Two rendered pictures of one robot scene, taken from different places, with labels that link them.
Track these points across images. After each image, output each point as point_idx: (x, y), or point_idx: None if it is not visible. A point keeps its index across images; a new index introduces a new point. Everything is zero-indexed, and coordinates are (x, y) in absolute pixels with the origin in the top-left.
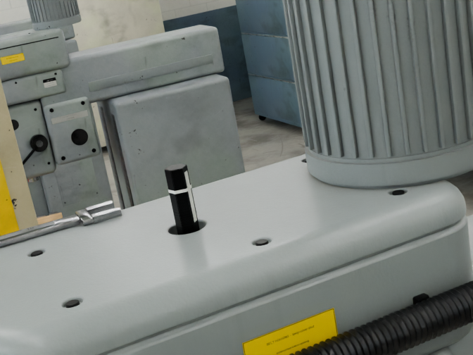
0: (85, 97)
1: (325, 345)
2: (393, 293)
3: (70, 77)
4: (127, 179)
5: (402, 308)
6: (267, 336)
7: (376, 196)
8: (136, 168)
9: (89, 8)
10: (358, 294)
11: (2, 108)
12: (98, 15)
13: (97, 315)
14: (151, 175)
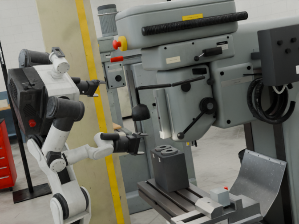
0: (121, 62)
1: (200, 18)
2: (216, 13)
3: (115, 54)
4: (135, 96)
5: None
6: (187, 16)
7: None
8: (139, 90)
9: None
10: (208, 11)
11: (97, 49)
12: None
13: (152, 4)
14: (146, 94)
